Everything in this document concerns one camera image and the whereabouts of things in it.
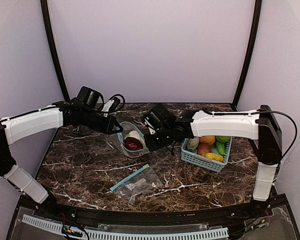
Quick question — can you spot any white cauliflower toy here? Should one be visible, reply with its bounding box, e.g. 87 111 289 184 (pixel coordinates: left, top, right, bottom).
124 130 146 149

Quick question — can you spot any clear zip bag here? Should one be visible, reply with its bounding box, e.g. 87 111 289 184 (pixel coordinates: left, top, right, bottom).
108 121 150 158
110 164 163 205

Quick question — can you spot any dark red pomegranate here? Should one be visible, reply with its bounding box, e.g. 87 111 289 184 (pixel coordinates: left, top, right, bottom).
123 137 144 151

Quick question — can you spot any green apple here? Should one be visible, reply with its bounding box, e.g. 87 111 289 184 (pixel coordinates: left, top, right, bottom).
215 136 232 144

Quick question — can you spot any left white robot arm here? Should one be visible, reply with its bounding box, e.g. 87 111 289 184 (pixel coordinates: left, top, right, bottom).
0 86 126 205

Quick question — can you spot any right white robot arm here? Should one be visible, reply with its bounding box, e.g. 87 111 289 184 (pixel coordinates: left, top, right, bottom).
142 104 291 202

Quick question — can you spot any white green cabbage toy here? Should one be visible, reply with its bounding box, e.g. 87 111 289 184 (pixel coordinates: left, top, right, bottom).
186 137 200 152

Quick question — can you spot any orange brown potato toy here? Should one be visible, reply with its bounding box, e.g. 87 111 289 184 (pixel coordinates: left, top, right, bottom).
197 143 212 157

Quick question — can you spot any orange fruit toy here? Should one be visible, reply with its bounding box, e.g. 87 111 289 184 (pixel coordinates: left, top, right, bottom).
199 135 216 146

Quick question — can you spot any yellow lemon toy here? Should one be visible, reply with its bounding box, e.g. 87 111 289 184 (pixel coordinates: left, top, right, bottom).
205 152 224 163

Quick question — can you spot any green bumpy cucumber toy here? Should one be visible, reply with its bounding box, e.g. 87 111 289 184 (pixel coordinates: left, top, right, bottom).
215 141 226 156

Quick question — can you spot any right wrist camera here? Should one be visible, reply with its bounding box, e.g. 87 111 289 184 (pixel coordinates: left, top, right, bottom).
144 116 157 135

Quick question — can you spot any white slotted cable duct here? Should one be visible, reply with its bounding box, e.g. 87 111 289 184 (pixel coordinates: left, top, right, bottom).
22 214 229 240

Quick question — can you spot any left black frame post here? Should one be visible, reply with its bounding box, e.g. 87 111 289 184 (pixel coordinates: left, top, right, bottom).
40 0 70 101

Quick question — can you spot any black frame post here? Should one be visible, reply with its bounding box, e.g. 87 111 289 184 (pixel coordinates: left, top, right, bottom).
40 0 70 101
231 0 263 110

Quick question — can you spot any right black frame post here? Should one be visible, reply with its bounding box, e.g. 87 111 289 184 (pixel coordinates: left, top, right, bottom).
231 0 263 110

